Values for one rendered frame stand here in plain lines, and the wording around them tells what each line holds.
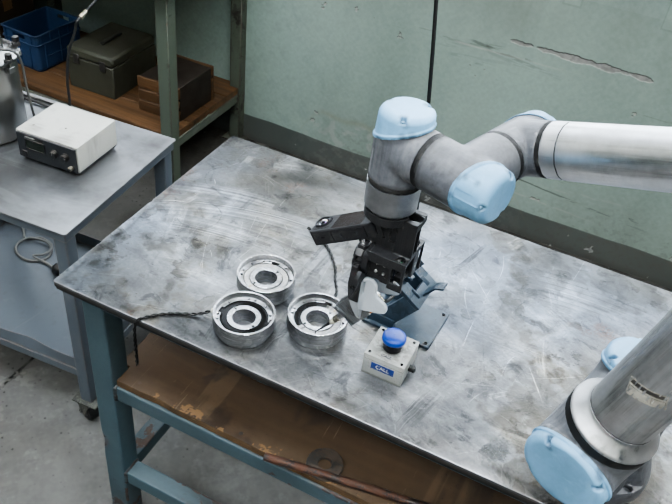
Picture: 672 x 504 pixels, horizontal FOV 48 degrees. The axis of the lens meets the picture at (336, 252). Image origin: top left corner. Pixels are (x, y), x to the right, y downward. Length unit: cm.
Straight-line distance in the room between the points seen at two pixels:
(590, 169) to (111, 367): 98
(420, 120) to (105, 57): 220
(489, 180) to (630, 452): 36
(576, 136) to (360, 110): 207
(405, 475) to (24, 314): 121
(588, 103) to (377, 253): 174
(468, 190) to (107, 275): 75
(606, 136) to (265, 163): 93
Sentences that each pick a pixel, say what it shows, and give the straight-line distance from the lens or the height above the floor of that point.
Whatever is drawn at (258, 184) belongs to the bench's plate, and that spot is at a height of 80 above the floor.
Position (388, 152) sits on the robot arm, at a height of 124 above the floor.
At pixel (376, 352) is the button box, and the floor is 85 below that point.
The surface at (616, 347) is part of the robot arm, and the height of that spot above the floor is 103.
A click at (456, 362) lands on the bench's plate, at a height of 80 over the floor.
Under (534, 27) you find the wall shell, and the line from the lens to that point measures 266.
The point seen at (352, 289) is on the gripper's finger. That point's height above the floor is 100.
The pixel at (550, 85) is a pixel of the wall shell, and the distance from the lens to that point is 271.
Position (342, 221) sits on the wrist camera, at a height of 108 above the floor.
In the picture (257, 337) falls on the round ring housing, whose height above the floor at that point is 83.
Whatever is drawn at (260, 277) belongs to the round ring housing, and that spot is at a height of 81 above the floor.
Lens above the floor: 174
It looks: 39 degrees down
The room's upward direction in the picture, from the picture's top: 8 degrees clockwise
